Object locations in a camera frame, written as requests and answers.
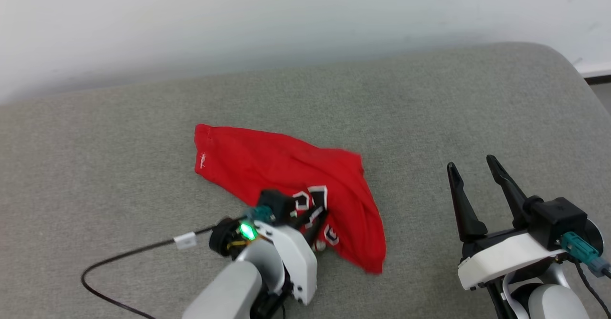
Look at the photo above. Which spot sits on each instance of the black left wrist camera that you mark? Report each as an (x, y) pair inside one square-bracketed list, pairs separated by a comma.
[(277, 204)]

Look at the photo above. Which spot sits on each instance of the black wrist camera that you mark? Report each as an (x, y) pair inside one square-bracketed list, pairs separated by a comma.
[(558, 221), (277, 204)]

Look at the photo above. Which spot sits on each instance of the teal camera connector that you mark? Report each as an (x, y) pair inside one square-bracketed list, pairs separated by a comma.
[(580, 249), (261, 213)]

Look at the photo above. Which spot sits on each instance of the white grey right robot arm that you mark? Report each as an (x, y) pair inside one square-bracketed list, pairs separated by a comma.
[(549, 304)]

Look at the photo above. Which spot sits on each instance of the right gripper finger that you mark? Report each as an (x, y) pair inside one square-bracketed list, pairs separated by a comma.
[(510, 190), (465, 209)]

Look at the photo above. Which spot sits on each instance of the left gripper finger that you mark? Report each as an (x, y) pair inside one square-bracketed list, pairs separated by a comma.
[(300, 223), (316, 226)]

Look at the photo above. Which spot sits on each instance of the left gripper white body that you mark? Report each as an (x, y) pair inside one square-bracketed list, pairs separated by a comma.
[(298, 261)]

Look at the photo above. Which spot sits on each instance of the grey fabric sofa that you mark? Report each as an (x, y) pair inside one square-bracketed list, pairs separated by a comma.
[(429, 109)]

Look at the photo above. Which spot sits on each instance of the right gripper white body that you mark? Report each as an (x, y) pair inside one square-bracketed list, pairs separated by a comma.
[(501, 259)]

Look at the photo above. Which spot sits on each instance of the dark wall baseboard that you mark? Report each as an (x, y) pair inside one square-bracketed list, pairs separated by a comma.
[(599, 78)]

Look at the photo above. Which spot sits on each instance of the red basketball jersey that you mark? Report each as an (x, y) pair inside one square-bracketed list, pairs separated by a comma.
[(267, 161)]

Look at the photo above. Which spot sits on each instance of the teal left camera connector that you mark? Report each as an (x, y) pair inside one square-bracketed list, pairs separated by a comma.
[(261, 213)]

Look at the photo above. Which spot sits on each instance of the teal right camera connector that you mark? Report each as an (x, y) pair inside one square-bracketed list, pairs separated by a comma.
[(580, 249)]

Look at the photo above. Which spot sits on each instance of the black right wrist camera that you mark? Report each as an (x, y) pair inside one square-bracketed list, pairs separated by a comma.
[(558, 221)]

